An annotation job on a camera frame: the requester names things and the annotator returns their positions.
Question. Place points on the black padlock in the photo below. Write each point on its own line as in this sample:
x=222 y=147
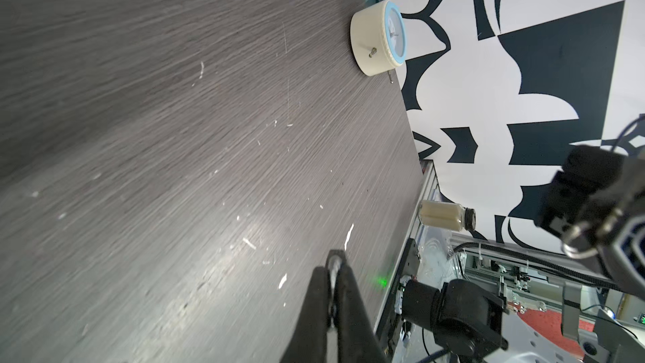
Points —
x=585 y=239
x=336 y=259

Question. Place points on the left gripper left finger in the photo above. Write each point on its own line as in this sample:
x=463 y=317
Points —
x=309 y=340

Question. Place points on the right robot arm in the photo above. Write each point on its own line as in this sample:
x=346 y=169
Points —
x=475 y=325

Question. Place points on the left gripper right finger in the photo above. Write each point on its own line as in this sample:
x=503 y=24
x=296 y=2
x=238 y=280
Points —
x=356 y=338

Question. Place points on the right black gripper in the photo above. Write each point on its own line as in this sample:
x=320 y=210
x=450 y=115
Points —
x=591 y=183

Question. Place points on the cream blue alarm clock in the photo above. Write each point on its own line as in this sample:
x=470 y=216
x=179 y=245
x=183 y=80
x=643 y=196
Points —
x=378 y=38

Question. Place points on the cream bottle black cap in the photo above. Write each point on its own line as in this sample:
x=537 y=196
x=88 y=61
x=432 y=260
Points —
x=447 y=216

